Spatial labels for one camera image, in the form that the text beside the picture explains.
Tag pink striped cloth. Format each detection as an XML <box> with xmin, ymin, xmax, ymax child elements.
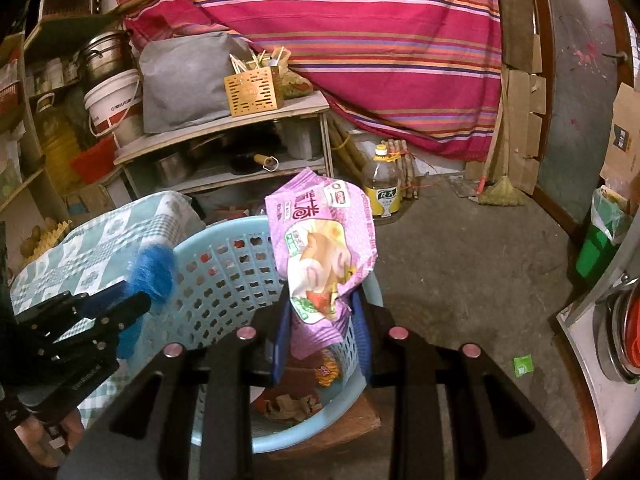
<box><xmin>110</xmin><ymin>0</ymin><xmax>504</xmax><ymax>164</ymax></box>

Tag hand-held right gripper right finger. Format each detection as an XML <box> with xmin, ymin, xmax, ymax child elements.
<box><xmin>350</xmin><ymin>291</ymin><xmax>583</xmax><ymax>480</ymax></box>

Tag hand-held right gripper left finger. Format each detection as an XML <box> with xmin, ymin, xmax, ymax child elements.
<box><xmin>57</xmin><ymin>299</ymin><xmax>293</xmax><ymax>480</ymax></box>

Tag brown crumpled wrapper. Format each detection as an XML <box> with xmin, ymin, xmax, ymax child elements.
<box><xmin>263</xmin><ymin>394</ymin><xmax>323</xmax><ymax>423</ymax></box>

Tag toaster oven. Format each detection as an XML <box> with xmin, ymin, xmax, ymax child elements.
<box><xmin>39</xmin><ymin>0</ymin><xmax>104</xmax><ymax>24</ymax></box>

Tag green checkered tablecloth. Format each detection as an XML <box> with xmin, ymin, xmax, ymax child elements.
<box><xmin>10</xmin><ymin>191</ymin><xmax>207</xmax><ymax>428</ymax></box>

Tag green trash bin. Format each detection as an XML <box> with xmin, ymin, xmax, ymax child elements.
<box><xmin>574</xmin><ymin>187</ymin><xmax>634</xmax><ymax>282</ymax></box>

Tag straw broom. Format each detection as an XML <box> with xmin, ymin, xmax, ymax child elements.
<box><xmin>476</xmin><ymin>100</ymin><xmax>529</xmax><ymax>207</ymax></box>

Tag steel pot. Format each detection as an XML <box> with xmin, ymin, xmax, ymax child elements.
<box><xmin>75</xmin><ymin>30</ymin><xmax>136</xmax><ymax>89</ymax></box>

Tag stacked metal bowls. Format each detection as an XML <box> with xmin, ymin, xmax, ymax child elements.
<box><xmin>592</xmin><ymin>280</ymin><xmax>640</xmax><ymax>387</ymax></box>

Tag yellow chopstick holder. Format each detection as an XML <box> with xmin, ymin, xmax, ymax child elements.
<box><xmin>223</xmin><ymin>46</ymin><xmax>292</xmax><ymax>117</ymax></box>

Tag orange snack packet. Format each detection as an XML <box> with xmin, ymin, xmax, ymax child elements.
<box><xmin>314</xmin><ymin>347</ymin><xmax>346</xmax><ymax>390</ymax></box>

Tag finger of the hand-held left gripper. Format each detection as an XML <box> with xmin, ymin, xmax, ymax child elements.
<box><xmin>35</xmin><ymin>292</ymin><xmax>152</xmax><ymax>362</ymax></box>
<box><xmin>16</xmin><ymin>281</ymin><xmax>130</xmax><ymax>334</ymax></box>

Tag blue scrubber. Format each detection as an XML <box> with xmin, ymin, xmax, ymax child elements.
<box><xmin>117</xmin><ymin>245</ymin><xmax>175</xmax><ymax>360</ymax></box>

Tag flattened cardboard sheets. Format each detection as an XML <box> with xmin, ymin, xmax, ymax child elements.
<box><xmin>499</xmin><ymin>0</ymin><xmax>547</xmax><ymax>197</ymax></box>

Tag oil bottle with yellow cap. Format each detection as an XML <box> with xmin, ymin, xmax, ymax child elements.
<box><xmin>360</xmin><ymin>144</ymin><xmax>404</xmax><ymax>226</ymax></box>

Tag grey fabric bag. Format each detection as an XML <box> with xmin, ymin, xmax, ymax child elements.
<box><xmin>138</xmin><ymin>31</ymin><xmax>262</xmax><ymax>135</ymax></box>

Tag white plastic bucket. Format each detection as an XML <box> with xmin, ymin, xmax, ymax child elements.
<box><xmin>82</xmin><ymin>70</ymin><xmax>146</xmax><ymax>147</ymax></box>

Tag large yellow oil jug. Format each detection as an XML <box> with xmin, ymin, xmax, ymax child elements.
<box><xmin>35</xmin><ymin>92</ymin><xmax>84</xmax><ymax>182</ymax></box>

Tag bundle of wooden sticks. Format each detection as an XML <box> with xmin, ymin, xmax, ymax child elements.
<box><xmin>382</xmin><ymin>138</ymin><xmax>419</xmax><ymax>202</ymax></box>

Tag wooden shelf unit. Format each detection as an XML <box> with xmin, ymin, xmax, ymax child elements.
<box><xmin>0</xmin><ymin>10</ymin><xmax>127</xmax><ymax>223</ymax></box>

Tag pink snack packet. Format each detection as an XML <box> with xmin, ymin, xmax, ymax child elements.
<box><xmin>264</xmin><ymin>167</ymin><xmax>377</xmax><ymax>361</ymax></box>

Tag red plastic basin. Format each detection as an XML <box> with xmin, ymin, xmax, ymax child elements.
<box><xmin>69</xmin><ymin>136</ymin><xmax>119</xmax><ymax>185</ymax></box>

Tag small grey shelf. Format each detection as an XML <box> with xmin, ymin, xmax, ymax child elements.
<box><xmin>114</xmin><ymin>91</ymin><xmax>335</xmax><ymax>197</ymax></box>

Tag yellow egg tray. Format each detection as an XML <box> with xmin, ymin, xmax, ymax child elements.
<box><xmin>20</xmin><ymin>217</ymin><xmax>72</xmax><ymax>262</ymax></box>

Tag light blue plastic basket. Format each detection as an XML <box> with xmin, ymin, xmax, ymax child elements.
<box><xmin>119</xmin><ymin>215</ymin><xmax>384</xmax><ymax>456</ymax></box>

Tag person's left hand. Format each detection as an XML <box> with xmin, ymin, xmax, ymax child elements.
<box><xmin>15</xmin><ymin>407</ymin><xmax>86</xmax><ymax>463</ymax></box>

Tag brown cardboard box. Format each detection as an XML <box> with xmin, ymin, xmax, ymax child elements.
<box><xmin>599</xmin><ymin>82</ymin><xmax>640</xmax><ymax>202</ymax></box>

